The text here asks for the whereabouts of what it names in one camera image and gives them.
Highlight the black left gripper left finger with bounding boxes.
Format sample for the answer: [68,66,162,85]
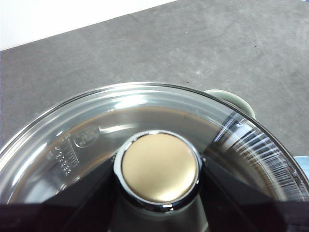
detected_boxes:
[0,154,120,232]

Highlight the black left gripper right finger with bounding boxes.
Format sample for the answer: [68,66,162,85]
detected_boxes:
[199,156,309,232]

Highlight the glass lid with green knob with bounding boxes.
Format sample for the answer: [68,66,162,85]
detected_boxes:
[0,82,309,232]

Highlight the blue round plate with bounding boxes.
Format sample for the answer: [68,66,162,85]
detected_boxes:
[293,155,309,175]

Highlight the pale green electric steamer pot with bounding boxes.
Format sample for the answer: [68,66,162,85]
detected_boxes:
[203,88,256,120]

